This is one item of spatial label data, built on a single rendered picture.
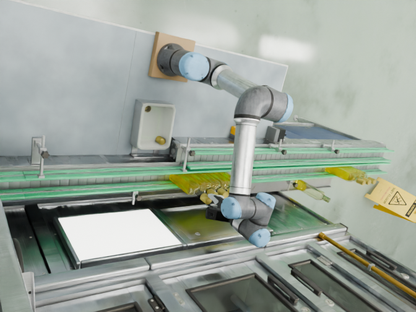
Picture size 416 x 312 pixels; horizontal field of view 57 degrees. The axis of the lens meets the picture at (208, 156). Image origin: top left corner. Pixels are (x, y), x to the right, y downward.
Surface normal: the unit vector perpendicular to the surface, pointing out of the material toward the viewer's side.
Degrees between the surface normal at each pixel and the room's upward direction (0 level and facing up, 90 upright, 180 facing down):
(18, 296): 90
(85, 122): 0
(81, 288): 90
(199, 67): 5
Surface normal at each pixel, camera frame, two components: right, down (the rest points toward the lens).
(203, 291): 0.18, -0.94
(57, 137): 0.54, 0.33
